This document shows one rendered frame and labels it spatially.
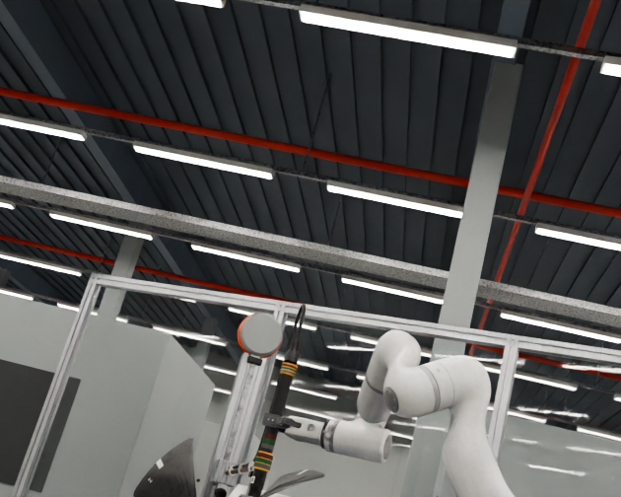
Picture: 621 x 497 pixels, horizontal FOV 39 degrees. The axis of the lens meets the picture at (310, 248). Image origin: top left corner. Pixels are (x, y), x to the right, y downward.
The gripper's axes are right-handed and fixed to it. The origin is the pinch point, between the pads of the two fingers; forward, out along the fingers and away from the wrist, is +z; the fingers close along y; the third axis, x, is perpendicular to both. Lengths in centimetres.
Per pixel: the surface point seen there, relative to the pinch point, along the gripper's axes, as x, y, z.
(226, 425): 4, 55, 42
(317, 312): 52, 71, 28
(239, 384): 18, 55, 42
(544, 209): 444, 808, 91
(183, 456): -12.9, 9.8, 28.6
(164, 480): -20.6, 9.2, 32.0
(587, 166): 444, 685, 31
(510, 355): 48, 71, -43
